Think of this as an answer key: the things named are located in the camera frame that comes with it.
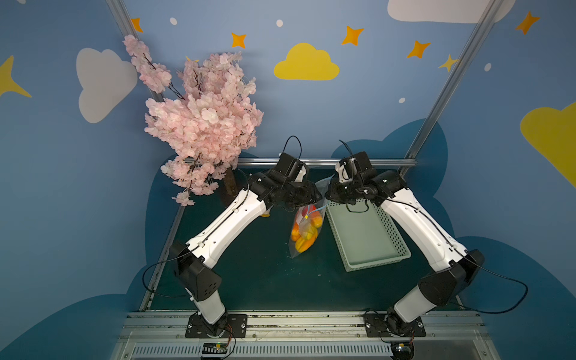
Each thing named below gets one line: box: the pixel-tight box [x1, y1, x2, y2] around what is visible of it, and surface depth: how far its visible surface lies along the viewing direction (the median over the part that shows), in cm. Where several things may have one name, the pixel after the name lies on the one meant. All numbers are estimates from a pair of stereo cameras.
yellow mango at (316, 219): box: [310, 210, 323, 228], surface depth 87 cm
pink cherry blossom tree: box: [123, 34, 264, 207], surface depth 69 cm
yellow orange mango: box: [295, 226, 318, 253], surface depth 92 cm
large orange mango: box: [291, 222, 301, 242], surface depth 91 cm
